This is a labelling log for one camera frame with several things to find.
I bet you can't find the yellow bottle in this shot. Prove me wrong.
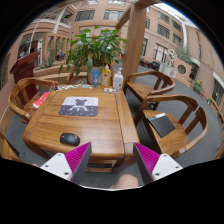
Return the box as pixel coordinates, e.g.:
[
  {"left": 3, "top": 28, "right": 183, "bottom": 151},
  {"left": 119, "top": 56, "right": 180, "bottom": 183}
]
[{"left": 101, "top": 65, "right": 111, "bottom": 87}]

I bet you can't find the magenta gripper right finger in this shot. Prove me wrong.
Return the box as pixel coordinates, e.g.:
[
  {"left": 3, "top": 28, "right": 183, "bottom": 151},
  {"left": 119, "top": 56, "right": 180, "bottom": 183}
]
[{"left": 133, "top": 143, "right": 182, "bottom": 185}]

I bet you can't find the wooden chair far right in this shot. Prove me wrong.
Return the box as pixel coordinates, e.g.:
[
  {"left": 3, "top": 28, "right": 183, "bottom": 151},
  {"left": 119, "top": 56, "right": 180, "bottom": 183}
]
[{"left": 123, "top": 71, "right": 175, "bottom": 102}]

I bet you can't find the person's knee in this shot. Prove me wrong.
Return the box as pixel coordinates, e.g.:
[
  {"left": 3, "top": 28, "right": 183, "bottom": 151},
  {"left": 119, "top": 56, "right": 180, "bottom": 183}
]
[{"left": 111, "top": 174, "right": 139, "bottom": 189}]

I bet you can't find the black notebook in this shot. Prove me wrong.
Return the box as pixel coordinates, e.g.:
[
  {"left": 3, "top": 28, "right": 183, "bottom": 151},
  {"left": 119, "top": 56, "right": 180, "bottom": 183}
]
[{"left": 147, "top": 113, "right": 175, "bottom": 138}]

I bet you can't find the wooden chair left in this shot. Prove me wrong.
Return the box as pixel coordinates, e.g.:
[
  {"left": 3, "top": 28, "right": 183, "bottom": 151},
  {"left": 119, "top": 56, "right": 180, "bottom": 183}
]
[{"left": 8, "top": 77, "right": 58, "bottom": 123}]

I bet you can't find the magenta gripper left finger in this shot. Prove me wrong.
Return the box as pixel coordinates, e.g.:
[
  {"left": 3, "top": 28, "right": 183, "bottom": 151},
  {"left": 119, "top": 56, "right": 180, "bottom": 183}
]
[{"left": 41, "top": 142, "right": 92, "bottom": 185}]

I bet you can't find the wooden chair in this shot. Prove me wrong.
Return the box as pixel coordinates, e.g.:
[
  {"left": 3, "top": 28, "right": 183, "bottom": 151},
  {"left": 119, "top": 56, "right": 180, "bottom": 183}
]
[
  {"left": 8, "top": 77, "right": 58, "bottom": 123},
  {"left": 134, "top": 94, "right": 208, "bottom": 158},
  {"left": 123, "top": 71, "right": 175, "bottom": 102}
]

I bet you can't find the black computer mouse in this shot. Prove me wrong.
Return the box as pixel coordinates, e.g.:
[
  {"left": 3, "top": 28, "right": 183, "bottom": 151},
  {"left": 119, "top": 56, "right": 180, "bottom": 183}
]
[{"left": 60, "top": 133, "right": 80, "bottom": 146}]

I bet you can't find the wooden chair near right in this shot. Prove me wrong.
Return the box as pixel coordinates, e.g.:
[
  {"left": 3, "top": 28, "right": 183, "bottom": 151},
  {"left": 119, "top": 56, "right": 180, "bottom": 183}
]
[{"left": 134, "top": 94, "right": 208, "bottom": 158}]

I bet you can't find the wooden table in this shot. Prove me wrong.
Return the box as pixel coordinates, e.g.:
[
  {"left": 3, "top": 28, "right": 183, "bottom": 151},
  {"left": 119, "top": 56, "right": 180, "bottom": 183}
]
[{"left": 23, "top": 87, "right": 139, "bottom": 172}]

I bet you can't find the white pump bottle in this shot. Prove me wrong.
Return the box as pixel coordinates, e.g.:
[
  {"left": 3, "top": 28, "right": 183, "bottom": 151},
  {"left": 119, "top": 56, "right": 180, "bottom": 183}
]
[{"left": 113, "top": 69, "right": 123, "bottom": 90}]

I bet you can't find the blue tube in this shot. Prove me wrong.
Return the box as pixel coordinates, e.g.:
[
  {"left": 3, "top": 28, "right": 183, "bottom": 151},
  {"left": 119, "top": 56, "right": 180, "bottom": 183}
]
[{"left": 92, "top": 70, "right": 100, "bottom": 88}]

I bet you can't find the red white object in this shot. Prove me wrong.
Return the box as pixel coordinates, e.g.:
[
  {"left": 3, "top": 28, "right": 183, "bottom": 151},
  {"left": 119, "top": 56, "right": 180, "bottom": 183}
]
[{"left": 33, "top": 92, "right": 50, "bottom": 109}]

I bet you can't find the green potted plant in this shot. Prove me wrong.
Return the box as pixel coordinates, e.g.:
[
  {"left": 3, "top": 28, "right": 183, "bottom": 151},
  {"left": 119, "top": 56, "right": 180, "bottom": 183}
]
[{"left": 58, "top": 29, "right": 127, "bottom": 84}]

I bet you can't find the grey bear mouse pad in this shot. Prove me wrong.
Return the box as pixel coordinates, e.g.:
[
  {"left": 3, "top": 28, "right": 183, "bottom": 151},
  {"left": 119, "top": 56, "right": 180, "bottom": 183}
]
[{"left": 59, "top": 97, "right": 98, "bottom": 116}]

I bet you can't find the wooden pillar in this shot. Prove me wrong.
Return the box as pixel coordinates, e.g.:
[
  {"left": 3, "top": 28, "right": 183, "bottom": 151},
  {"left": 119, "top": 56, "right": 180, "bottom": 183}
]
[{"left": 116, "top": 0, "right": 158, "bottom": 79}]

